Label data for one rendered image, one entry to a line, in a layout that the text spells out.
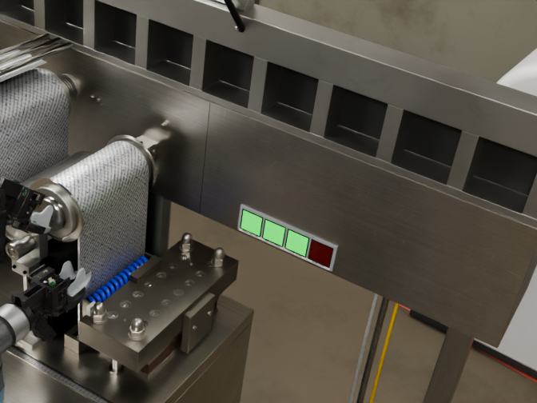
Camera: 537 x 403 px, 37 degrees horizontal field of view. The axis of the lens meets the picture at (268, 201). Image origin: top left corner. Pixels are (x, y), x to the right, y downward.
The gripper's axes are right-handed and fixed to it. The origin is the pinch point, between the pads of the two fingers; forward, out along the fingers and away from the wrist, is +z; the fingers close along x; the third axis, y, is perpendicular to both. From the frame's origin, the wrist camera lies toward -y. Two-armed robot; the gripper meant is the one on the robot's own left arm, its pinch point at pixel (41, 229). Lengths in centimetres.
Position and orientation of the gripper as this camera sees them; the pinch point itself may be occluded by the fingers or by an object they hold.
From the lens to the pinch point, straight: 171.6
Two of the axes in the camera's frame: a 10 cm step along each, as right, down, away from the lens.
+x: -8.6, -3.7, 3.6
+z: 3.0, 2.1, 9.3
